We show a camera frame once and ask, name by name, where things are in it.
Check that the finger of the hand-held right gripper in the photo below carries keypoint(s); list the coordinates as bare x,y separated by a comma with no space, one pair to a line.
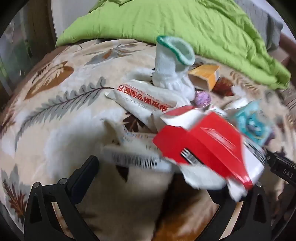
277,156

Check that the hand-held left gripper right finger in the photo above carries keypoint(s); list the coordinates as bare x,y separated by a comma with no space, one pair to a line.
254,208

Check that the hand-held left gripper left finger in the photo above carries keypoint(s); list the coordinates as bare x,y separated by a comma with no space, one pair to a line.
85,171

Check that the red cardboard box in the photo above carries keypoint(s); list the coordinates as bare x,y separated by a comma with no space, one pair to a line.
208,143

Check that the white packet with red print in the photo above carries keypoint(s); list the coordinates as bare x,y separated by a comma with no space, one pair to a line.
138,97

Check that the purple ball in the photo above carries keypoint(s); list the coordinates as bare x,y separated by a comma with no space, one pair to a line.
202,98

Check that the white sock with green cuff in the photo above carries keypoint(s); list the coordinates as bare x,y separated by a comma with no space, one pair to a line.
166,67

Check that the teal snack packet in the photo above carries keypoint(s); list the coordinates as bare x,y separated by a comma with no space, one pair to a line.
249,122

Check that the leaf print blanket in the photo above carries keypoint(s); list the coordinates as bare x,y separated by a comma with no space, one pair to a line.
69,129

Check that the white paper with barcode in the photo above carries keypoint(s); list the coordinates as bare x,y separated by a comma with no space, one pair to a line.
134,157

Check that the shiny brown wrapper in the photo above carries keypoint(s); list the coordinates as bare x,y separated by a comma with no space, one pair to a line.
223,87

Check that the brown headboard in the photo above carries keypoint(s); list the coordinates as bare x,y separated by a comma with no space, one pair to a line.
289,51

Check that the small yellow cardboard box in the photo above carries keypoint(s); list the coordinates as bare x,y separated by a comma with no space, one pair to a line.
208,74

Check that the grey quilt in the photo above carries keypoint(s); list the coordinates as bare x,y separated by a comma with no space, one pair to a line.
266,25

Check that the green quilt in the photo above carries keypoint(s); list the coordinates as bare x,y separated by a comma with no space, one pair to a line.
185,23

